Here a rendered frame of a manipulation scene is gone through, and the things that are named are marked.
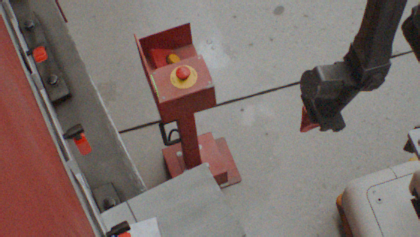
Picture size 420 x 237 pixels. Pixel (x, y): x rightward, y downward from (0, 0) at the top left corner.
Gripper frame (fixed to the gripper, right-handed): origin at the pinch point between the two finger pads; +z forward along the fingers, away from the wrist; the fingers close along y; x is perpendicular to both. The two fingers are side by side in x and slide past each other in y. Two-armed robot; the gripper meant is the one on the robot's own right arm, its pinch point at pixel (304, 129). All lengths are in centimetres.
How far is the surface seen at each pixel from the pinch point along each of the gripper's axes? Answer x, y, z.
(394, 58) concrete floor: 111, -63, 55
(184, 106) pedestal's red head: -6.9, -28.2, 34.7
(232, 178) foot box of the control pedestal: 37, -31, 92
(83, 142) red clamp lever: -48.7, -0.4, 1.1
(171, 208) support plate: -28.7, 9.0, 14.2
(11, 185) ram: -74, 34, -57
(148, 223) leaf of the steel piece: -33.7, 10.9, 16.5
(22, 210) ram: -74, 36, -56
